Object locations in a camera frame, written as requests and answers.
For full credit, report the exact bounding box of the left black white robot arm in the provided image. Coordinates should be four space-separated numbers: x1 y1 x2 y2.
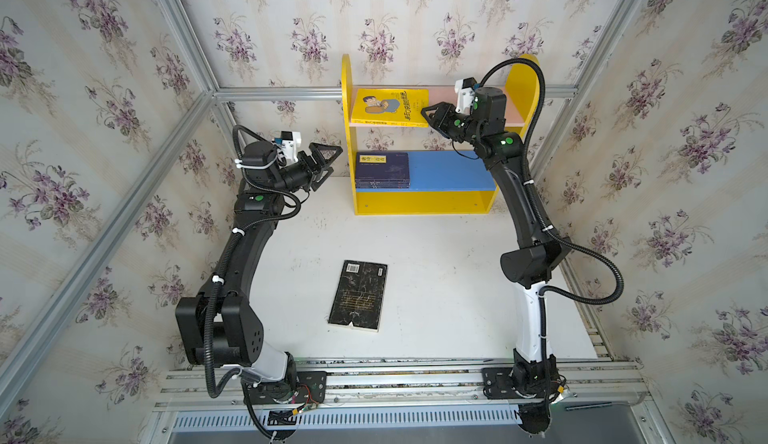
175 141 343 398

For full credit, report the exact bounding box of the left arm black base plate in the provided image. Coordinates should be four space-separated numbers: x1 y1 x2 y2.
246 371 327 405

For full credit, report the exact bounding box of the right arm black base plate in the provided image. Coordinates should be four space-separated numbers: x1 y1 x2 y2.
481 363 565 401

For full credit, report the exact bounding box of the navy book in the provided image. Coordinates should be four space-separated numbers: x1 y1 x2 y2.
355 183 410 192
356 181 410 186
355 178 410 184

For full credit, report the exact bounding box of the dark blue text-covered book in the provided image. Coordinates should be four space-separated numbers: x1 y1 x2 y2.
355 152 410 181

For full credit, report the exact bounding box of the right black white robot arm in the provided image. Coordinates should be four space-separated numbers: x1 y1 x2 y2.
421 87 565 398

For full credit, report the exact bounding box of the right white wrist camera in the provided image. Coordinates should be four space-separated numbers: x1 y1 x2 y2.
454 77 477 114

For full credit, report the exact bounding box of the white ventilation grille strip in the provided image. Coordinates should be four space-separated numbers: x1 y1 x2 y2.
172 404 522 434

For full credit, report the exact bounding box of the black paperback book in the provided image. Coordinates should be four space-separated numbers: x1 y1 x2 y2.
327 260 388 332

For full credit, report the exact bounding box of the yellow paperback book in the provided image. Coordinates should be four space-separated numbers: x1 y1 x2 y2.
350 88 429 128

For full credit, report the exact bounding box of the yellow pink blue bookshelf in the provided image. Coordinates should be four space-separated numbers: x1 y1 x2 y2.
352 64 544 216

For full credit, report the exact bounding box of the aluminium mounting rail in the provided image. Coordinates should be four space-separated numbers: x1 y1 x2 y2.
151 359 650 411

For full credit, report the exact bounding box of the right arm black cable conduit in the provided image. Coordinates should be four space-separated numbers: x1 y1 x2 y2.
476 58 625 385

